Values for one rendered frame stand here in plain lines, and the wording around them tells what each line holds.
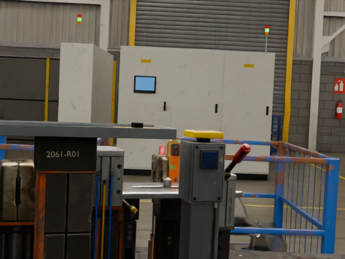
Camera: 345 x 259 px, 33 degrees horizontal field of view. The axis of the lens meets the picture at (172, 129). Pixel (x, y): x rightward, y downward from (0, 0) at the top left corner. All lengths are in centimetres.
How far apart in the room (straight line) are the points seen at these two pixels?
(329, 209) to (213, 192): 213
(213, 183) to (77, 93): 807
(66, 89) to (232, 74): 257
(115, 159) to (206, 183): 21
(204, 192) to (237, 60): 813
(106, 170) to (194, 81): 794
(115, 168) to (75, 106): 794
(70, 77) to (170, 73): 155
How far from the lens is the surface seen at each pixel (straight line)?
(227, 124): 916
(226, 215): 129
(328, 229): 321
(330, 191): 318
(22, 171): 118
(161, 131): 101
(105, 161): 119
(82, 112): 911
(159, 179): 160
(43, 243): 104
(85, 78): 910
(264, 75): 925
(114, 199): 121
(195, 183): 108
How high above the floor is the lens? 122
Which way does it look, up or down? 3 degrees down
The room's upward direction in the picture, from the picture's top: 3 degrees clockwise
